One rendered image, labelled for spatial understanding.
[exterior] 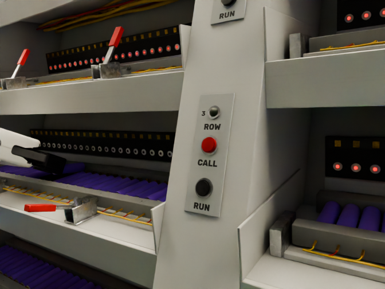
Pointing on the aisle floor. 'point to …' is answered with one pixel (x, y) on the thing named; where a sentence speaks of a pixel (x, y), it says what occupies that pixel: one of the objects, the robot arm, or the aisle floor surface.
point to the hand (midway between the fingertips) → (50, 163)
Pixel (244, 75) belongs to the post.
